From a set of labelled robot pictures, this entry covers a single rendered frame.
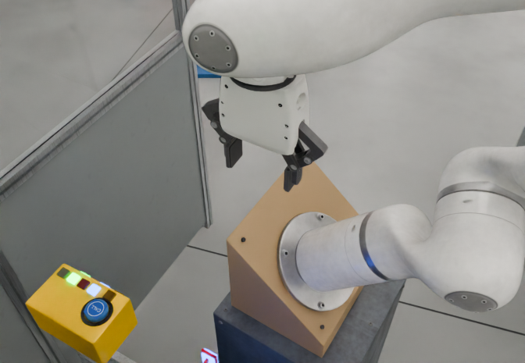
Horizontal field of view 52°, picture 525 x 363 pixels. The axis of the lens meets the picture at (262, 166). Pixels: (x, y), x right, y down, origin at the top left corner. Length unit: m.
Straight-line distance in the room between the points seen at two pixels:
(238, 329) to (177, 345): 1.05
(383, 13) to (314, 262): 0.62
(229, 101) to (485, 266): 0.38
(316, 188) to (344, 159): 1.65
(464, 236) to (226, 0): 0.45
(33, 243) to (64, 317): 0.56
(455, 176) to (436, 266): 0.13
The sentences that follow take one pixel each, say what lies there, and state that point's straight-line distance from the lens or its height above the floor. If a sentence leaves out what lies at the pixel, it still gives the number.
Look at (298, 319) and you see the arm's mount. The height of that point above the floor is 1.02.
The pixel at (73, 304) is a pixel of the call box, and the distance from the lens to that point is 1.04.
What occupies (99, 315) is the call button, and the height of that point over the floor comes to 1.08.
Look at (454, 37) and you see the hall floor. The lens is 3.81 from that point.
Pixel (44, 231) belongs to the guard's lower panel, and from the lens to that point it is 1.58.
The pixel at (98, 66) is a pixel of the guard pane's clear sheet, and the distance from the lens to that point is 1.52.
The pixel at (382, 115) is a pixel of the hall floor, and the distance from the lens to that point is 3.05.
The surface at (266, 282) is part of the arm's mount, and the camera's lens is 1.00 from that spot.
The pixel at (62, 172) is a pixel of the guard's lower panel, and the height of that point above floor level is 0.89.
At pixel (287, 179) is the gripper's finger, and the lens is 0.66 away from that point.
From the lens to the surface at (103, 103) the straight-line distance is 1.55.
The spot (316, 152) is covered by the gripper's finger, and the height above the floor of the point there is 1.49.
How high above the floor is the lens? 1.93
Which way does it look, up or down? 46 degrees down
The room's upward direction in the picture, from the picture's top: straight up
